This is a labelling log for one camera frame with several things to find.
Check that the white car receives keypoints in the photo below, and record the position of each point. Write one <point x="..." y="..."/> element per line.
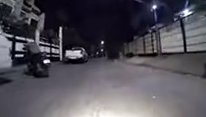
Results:
<point x="75" y="54"/>

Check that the grey asphalt road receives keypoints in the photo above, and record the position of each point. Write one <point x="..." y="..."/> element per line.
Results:
<point x="102" y="88"/>

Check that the pale pole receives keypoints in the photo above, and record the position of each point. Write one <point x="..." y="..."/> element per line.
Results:
<point x="60" y="43"/>

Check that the street lamp pole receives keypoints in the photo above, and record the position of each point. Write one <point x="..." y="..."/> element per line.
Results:
<point x="155" y="25"/>

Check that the person on motorcycle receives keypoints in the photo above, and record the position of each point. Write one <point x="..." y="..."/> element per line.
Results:
<point x="36" y="60"/>

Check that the pale concrete roadside strip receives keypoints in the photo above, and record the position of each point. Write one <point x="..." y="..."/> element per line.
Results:
<point x="171" y="63"/>

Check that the pale panel fence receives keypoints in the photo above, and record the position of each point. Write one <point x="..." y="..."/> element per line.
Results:
<point x="176" y="36"/>

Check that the building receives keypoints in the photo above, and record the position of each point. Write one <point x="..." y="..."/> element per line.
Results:
<point x="17" y="16"/>

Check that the white boundary wall with rails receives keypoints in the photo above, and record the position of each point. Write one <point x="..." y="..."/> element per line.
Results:
<point x="20" y="48"/>

